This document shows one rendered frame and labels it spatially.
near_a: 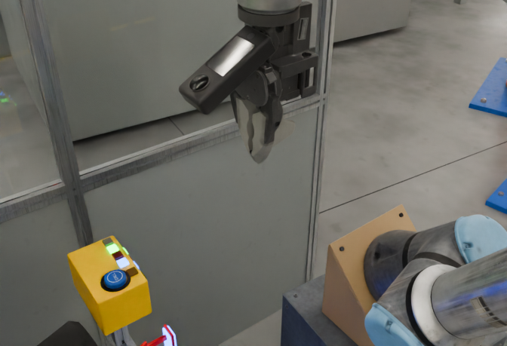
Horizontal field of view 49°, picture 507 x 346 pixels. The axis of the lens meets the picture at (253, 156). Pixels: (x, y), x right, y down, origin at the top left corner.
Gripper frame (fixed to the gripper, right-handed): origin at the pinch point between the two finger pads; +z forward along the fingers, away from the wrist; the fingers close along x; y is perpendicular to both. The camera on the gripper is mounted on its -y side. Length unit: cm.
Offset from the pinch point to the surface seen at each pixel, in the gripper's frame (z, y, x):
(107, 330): 43, -18, 21
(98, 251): 36, -13, 34
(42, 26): 2, -5, 70
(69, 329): 23.9, -26.5, 8.5
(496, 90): 142, 317, 134
